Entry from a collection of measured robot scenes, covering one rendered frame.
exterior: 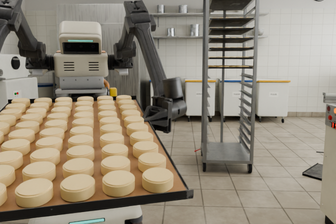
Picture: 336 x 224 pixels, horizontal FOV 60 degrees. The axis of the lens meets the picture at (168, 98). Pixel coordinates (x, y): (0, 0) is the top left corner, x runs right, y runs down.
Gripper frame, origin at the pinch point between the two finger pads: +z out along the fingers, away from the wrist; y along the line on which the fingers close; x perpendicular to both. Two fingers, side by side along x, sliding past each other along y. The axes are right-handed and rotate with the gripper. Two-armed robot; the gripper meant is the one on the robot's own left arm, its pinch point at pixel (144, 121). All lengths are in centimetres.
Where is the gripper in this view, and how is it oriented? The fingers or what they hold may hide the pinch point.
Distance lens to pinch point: 78.4
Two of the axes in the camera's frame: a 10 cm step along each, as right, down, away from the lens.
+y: -0.4, 9.8, 2.1
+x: -8.6, -1.4, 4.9
